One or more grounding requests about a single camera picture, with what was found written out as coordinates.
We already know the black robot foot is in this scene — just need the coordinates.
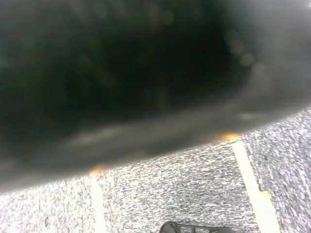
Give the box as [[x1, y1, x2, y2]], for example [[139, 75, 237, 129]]
[[159, 221, 235, 233]]

